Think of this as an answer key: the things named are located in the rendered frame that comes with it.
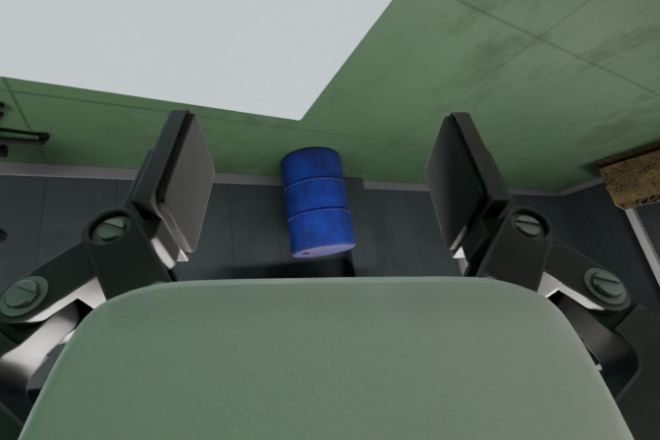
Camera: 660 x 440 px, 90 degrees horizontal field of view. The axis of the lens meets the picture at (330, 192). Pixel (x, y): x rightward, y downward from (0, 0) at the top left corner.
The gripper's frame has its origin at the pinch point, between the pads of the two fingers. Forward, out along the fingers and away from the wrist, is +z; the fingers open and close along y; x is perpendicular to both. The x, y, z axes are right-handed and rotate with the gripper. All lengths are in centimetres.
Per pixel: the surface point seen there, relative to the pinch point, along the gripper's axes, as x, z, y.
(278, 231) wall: -238, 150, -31
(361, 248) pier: -265, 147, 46
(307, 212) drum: -190, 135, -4
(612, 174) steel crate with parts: -278, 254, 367
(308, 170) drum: -177, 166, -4
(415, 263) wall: -307, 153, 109
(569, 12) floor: -57, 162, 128
